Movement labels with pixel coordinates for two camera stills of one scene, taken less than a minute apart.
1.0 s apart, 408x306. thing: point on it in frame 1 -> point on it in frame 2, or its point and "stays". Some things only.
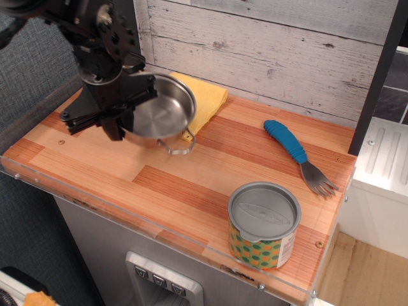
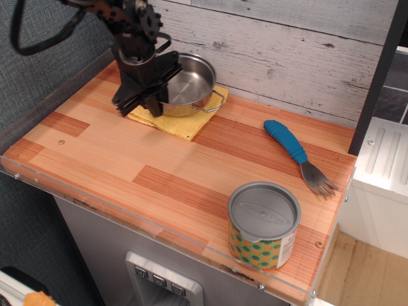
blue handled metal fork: (314, 178) stays
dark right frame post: (397, 36) stays
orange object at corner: (39, 298) stays
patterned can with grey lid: (263, 218) stays
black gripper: (95, 104) -> (142, 70)
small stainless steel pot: (164, 119) -> (192, 87)
